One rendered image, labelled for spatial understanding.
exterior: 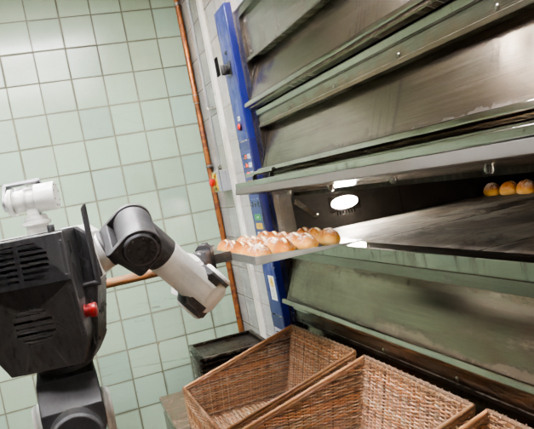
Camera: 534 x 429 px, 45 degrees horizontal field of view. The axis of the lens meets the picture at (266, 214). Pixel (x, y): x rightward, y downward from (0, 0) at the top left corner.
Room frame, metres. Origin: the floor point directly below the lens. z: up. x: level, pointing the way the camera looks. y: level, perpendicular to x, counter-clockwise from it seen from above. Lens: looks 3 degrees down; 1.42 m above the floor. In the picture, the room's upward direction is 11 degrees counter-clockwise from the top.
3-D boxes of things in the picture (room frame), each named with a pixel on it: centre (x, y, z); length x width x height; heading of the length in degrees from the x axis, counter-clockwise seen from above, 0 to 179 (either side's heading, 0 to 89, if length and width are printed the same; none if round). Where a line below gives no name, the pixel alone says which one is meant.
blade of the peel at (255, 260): (2.22, -0.02, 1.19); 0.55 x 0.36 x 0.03; 18
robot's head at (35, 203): (1.51, 0.52, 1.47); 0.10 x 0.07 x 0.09; 95
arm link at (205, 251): (2.05, 0.23, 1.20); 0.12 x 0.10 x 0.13; 164
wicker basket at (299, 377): (2.16, 0.12, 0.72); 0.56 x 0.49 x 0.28; 19
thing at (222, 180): (3.11, 0.18, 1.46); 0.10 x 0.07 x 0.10; 18
